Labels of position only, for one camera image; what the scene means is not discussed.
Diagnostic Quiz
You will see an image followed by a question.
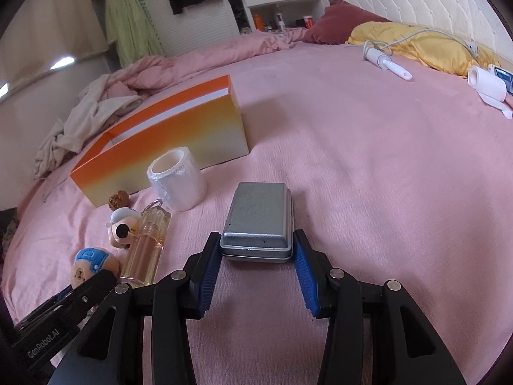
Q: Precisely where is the orange bottle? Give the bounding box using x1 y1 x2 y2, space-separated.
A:
253 14 265 31

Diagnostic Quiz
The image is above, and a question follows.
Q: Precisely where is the yellow pillow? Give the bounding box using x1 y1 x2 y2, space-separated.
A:
347 22 500 77

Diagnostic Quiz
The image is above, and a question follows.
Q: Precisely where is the white quilted headboard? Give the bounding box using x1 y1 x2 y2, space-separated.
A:
344 0 512 62

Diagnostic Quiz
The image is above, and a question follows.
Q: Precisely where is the white charging cable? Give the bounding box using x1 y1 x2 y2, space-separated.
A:
362 27 480 59

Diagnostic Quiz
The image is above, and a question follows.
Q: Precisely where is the dark red pillow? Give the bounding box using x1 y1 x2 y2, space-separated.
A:
303 0 389 44

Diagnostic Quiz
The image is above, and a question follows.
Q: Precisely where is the pink crumpled duvet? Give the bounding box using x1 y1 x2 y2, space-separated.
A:
101 28 307 100

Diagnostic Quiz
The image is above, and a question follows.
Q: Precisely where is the amber perfume bottle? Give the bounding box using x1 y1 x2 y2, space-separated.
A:
120 199 171 288

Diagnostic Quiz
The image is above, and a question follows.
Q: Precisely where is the pink bed sheet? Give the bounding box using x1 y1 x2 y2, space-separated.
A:
2 43 512 384

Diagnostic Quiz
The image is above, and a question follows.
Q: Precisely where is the white tape roll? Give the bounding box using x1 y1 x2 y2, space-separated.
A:
147 147 207 212

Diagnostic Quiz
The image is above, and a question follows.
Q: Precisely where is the green hanging dress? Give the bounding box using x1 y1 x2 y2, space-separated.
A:
105 0 164 68

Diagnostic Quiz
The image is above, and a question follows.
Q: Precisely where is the grey metal tin box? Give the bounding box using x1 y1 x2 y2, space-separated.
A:
220 183 294 263

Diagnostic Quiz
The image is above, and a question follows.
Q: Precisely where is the beige curtain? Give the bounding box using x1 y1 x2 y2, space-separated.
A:
1 0 108 86

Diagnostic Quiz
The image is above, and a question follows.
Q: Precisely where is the white lint roller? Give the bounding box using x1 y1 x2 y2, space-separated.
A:
363 41 413 81

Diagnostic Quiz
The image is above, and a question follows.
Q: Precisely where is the red cup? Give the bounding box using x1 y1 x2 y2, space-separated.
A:
303 16 314 29

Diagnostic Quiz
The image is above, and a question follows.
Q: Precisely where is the brown walnut bead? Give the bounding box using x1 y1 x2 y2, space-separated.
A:
108 190 130 211

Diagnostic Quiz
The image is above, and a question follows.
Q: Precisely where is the beige crumpled garment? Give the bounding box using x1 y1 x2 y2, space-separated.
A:
34 74 142 178

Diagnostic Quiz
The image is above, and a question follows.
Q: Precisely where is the orange gradient cardboard box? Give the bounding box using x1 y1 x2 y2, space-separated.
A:
70 75 249 207

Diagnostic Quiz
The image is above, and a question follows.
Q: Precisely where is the white dog figure keychain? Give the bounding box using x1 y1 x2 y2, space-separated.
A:
107 207 142 249

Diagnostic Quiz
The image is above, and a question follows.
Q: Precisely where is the white spray bottle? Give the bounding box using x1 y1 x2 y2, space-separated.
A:
275 4 286 31

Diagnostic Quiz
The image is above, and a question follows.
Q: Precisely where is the small blue screen device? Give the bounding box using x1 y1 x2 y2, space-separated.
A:
489 64 513 95

